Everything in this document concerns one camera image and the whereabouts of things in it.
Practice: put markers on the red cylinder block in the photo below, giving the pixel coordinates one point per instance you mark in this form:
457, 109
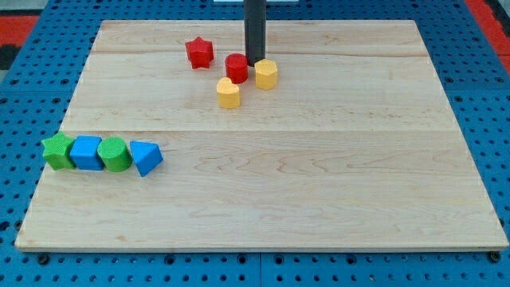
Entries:
237, 68

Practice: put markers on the yellow heart block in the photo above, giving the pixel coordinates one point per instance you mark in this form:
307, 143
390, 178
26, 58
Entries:
229, 94

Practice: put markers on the yellow hexagon block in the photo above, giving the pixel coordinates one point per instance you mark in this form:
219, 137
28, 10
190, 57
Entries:
266, 74

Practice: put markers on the red star block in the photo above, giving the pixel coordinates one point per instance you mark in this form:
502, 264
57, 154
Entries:
200, 53

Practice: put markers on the blue triangle block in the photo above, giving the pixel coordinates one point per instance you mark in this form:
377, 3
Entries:
146, 156

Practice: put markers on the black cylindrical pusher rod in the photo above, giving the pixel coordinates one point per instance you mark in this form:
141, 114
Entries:
254, 30

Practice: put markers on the green cylinder block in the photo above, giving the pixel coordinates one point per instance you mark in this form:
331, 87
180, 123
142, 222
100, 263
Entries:
114, 153

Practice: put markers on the blue cube block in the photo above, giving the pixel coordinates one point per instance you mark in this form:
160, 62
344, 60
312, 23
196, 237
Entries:
84, 153

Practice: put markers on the green star block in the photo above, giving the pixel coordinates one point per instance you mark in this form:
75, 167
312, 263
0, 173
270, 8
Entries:
57, 151

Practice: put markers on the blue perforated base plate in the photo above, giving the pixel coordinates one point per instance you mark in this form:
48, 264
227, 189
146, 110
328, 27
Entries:
38, 87

